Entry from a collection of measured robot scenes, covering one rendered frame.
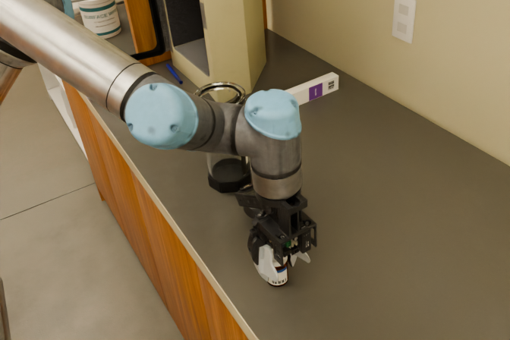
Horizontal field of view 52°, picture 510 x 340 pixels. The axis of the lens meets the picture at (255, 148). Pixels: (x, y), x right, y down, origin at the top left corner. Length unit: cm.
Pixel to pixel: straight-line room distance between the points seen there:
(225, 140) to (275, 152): 7
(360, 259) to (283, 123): 41
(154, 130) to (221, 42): 83
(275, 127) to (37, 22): 34
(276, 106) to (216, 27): 72
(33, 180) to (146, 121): 248
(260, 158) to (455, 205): 54
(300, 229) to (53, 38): 44
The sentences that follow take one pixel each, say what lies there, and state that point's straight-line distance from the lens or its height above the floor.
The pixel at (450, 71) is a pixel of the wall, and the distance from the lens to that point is 135.
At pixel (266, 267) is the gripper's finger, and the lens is 89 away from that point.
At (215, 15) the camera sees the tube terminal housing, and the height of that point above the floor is 120.
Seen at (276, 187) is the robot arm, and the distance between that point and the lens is 75.
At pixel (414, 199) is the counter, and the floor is 94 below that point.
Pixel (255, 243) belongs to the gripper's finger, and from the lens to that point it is 86.
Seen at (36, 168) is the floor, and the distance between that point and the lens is 314.
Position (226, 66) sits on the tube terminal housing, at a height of 105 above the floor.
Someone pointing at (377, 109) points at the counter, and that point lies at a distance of 143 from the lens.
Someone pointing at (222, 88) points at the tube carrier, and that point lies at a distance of 111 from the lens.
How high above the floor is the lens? 169
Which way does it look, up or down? 36 degrees down
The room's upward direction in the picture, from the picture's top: 5 degrees counter-clockwise
